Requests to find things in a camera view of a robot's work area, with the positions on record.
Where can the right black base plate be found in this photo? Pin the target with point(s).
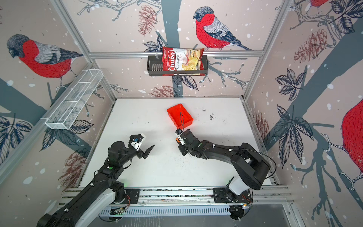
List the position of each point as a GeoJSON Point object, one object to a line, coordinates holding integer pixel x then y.
{"type": "Point", "coordinates": [224, 195]}

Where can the red cassava chips bag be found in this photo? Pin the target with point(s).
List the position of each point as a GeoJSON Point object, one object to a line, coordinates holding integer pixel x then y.
{"type": "Point", "coordinates": [178, 59]}

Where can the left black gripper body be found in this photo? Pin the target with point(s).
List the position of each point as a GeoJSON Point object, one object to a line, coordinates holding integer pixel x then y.
{"type": "Point", "coordinates": [131, 152]}

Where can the white wire mesh shelf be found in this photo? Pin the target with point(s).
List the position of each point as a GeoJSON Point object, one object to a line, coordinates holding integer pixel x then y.
{"type": "Point", "coordinates": [65, 114]}

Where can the aluminium mounting rail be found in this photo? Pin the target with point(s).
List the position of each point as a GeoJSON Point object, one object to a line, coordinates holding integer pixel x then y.
{"type": "Point", "coordinates": [172, 196]}

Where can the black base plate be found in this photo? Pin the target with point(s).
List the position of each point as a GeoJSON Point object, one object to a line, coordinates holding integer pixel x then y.
{"type": "Point", "coordinates": [132, 195]}
{"type": "Point", "coordinates": [224, 195]}

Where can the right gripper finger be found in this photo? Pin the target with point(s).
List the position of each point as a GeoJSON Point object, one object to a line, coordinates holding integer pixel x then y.
{"type": "Point", "coordinates": [182, 149]}
{"type": "Point", "coordinates": [179, 133]}

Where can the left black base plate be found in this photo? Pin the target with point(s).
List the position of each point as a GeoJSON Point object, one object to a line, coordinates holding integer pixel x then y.
{"type": "Point", "coordinates": [132, 195]}

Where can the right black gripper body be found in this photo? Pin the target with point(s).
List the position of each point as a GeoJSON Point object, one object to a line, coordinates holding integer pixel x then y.
{"type": "Point", "coordinates": [189, 149]}

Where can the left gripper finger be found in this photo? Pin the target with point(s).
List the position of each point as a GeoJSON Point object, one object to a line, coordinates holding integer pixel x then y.
{"type": "Point", "coordinates": [137, 137]}
{"type": "Point", "coordinates": [147, 152]}

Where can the red plastic bin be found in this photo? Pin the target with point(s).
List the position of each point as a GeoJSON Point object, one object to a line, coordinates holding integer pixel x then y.
{"type": "Point", "coordinates": [174, 114]}

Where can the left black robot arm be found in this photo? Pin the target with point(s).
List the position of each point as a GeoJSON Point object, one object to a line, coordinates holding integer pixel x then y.
{"type": "Point", "coordinates": [102, 190]}

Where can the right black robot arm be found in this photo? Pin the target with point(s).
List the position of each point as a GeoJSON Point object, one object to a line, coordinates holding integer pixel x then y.
{"type": "Point", "coordinates": [251, 166]}

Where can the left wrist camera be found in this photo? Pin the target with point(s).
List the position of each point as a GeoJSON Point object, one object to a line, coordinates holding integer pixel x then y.
{"type": "Point", "coordinates": [136, 139]}

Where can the black wall basket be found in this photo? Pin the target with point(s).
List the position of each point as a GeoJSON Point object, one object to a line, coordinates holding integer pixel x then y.
{"type": "Point", "coordinates": [155, 68]}

